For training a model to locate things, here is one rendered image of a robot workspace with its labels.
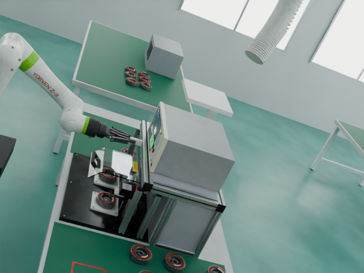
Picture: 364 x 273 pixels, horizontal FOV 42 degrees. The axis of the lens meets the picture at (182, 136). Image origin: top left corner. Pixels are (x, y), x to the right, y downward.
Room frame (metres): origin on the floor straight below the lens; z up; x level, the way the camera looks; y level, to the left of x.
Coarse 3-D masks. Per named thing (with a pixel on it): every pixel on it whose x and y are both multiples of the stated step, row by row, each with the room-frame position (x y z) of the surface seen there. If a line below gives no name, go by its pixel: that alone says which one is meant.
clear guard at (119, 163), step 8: (96, 152) 2.20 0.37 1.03; (104, 152) 2.17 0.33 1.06; (112, 152) 2.21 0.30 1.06; (120, 152) 2.25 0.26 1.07; (96, 160) 2.12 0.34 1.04; (104, 160) 2.10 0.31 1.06; (112, 160) 2.13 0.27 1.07; (120, 160) 2.17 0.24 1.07; (128, 160) 2.20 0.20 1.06; (136, 160) 2.24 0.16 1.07; (96, 168) 2.04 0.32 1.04; (104, 168) 2.03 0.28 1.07; (112, 168) 2.06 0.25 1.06; (120, 168) 2.09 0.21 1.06; (128, 168) 2.13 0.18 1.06; (88, 176) 1.99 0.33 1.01; (120, 176) 2.03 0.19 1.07; (128, 176) 2.06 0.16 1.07; (136, 176) 2.09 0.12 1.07
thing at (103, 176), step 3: (99, 174) 2.37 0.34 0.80; (102, 174) 2.36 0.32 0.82; (105, 174) 2.41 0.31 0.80; (99, 177) 2.36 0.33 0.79; (102, 177) 2.35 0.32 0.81; (105, 177) 2.35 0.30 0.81; (108, 177) 2.36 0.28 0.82; (111, 177) 2.38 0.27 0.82; (114, 177) 2.39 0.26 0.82; (117, 177) 2.41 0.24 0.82; (102, 180) 2.35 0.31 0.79; (105, 180) 2.36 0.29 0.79; (108, 180) 2.35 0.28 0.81; (111, 180) 2.36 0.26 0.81; (114, 180) 2.38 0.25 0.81; (108, 183) 2.35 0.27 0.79; (111, 183) 2.36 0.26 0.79
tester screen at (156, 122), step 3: (156, 114) 2.48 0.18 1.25; (156, 117) 2.46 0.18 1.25; (159, 117) 2.38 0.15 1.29; (153, 120) 2.49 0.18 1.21; (156, 120) 2.42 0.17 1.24; (159, 120) 2.35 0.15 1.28; (153, 123) 2.45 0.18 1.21; (156, 123) 2.39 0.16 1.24; (159, 123) 2.32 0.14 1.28; (153, 126) 2.43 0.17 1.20; (156, 126) 2.37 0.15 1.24; (159, 126) 2.30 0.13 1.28; (153, 129) 2.39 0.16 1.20; (153, 132) 2.37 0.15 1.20; (153, 135) 2.34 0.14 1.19; (150, 138) 2.38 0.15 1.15; (150, 147) 2.30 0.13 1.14
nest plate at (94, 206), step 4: (96, 192) 2.23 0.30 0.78; (92, 196) 2.18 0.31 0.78; (92, 200) 2.14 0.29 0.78; (92, 204) 2.11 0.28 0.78; (96, 204) 2.13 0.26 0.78; (116, 204) 2.20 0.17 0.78; (92, 208) 2.08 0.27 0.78; (96, 208) 2.10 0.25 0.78; (100, 208) 2.11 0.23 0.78; (104, 208) 2.12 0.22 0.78; (116, 208) 2.17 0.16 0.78; (104, 212) 2.10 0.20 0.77; (108, 212) 2.11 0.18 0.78; (112, 212) 2.12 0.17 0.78; (116, 212) 2.14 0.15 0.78; (116, 216) 2.12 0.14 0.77
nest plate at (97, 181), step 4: (96, 176) 2.38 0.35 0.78; (96, 180) 2.33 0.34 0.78; (100, 180) 2.35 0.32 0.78; (116, 180) 2.43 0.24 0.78; (96, 184) 2.32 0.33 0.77; (100, 184) 2.32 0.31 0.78; (104, 184) 2.33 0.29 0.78; (108, 184) 2.35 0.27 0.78; (112, 184) 2.37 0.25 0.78; (116, 184) 2.39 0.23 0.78; (112, 188) 2.34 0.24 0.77
